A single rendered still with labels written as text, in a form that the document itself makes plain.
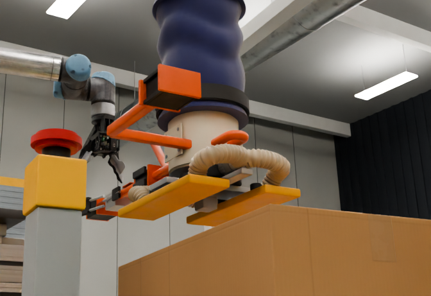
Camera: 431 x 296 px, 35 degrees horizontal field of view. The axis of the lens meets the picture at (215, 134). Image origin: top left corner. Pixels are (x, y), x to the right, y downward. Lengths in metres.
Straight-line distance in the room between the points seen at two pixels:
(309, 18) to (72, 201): 7.79
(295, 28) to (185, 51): 7.19
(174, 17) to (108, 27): 9.94
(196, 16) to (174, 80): 0.46
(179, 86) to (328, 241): 0.39
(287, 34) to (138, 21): 3.27
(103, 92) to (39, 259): 1.36
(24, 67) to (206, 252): 1.09
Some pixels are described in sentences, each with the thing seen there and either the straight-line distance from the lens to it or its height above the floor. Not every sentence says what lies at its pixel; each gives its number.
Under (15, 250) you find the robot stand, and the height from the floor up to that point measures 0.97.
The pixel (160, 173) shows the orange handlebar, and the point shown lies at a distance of 1.77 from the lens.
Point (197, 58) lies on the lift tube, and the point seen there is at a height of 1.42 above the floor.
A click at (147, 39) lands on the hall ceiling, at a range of 11.96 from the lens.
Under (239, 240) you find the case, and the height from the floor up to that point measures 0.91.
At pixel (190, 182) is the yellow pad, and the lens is 1.40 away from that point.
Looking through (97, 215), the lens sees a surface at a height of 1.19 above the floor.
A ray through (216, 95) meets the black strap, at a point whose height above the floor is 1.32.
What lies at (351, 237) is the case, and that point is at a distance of 1.08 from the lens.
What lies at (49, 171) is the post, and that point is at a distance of 0.93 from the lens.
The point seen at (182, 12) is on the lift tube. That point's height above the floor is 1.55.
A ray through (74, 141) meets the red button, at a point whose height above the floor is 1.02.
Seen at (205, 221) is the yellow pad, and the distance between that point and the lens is 1.75.
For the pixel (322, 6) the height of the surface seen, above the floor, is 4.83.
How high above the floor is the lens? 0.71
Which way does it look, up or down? 19 degrees up
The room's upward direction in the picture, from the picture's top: 2 degrees counter-clockwise
